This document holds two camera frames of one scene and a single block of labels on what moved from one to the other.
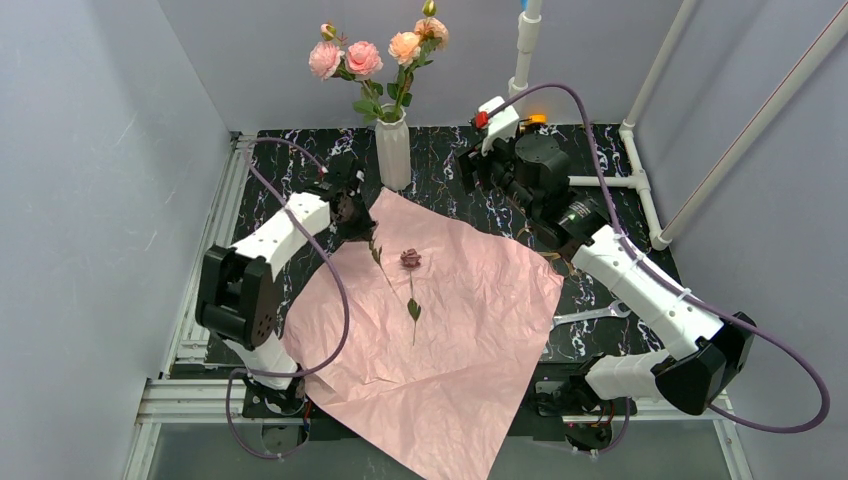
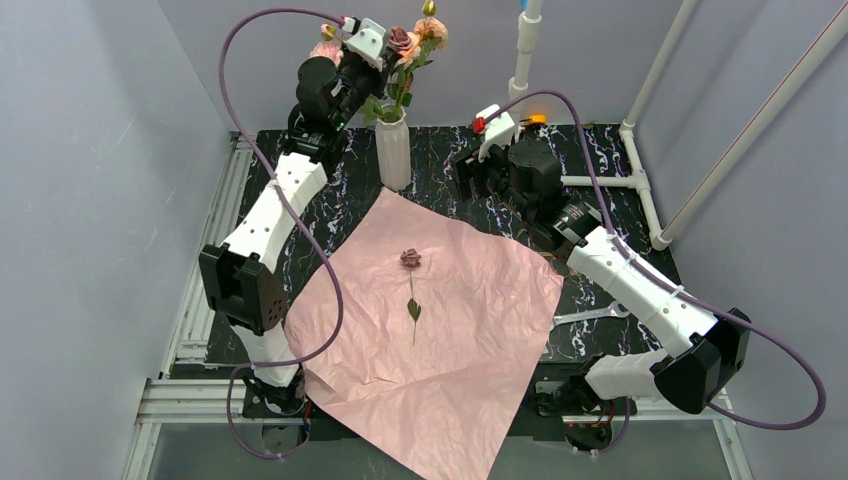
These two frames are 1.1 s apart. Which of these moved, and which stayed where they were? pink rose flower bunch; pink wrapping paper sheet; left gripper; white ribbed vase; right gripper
Moved: left gripper
Stayed: right gripper; pink rose flower bunch; pink wrapping paper sheet; white ribbed vase
